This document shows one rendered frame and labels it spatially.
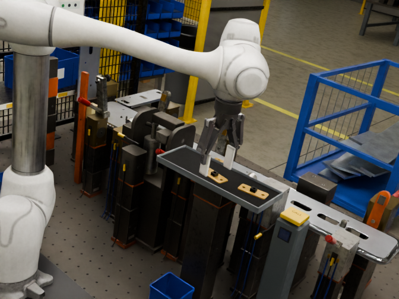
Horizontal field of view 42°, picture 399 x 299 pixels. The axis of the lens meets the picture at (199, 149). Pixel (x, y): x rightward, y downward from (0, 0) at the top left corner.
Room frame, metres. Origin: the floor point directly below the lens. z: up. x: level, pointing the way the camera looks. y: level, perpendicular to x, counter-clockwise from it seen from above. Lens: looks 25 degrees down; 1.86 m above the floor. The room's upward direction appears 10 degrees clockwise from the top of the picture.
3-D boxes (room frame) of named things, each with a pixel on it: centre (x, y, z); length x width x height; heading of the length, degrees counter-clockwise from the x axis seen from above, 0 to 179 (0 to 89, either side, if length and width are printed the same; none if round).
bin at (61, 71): (2.19, 0.74, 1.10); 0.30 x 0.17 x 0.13; 154
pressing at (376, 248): (1.76, -0.08, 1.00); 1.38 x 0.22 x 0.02; 56
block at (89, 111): (1.97, 0.46, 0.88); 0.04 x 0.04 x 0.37; 56
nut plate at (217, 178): (1.35, -0.06, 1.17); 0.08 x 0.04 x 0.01; 45
